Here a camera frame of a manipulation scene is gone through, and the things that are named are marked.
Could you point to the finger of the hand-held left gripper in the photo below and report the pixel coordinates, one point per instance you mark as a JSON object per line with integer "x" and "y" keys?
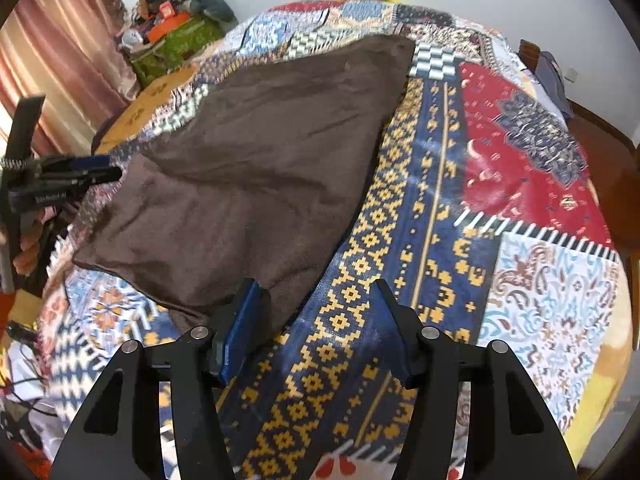
{"x": 85, "y": 161}
{"x": 95, "y": 176}

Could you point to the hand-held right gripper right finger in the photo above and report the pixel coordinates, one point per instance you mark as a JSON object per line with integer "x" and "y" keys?
{"x": 402, "y": 347}

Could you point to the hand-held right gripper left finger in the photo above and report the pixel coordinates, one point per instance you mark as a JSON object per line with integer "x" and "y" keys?
{"x": 240, "y": 330}

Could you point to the brown shirt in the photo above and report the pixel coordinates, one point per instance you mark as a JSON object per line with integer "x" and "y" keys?
{"x": 250, "y": 160}

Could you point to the person's left hand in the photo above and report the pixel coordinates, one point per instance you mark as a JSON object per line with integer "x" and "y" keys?
{"x": 29, "y": 255}

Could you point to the wooden lap desk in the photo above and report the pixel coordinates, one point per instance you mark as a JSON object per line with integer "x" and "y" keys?
{"x": 145, "y": 105}

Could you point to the striped pink curtain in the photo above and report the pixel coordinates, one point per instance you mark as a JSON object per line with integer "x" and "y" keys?
{"x": 75, "y": 35}

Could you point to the green storage bag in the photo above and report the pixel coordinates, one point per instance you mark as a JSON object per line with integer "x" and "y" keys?
{"x": 175, "y": 50}

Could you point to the patchwork printed blanket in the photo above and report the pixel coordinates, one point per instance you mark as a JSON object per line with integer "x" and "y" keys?
{"x": 450, "y": 210}

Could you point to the flat orange box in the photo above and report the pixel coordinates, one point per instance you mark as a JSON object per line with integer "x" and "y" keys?
{"x": 167, "y": 27}

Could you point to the small red box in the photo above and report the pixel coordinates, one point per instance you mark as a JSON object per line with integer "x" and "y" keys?
{"x": 166, "y": 11}

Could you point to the grey-blue bag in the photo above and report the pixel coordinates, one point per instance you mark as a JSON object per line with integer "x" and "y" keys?
{"x": 552, "y": 80}

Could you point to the white wall socket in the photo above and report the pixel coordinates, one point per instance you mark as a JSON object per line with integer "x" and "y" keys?
{"x": 570, "y": 76}

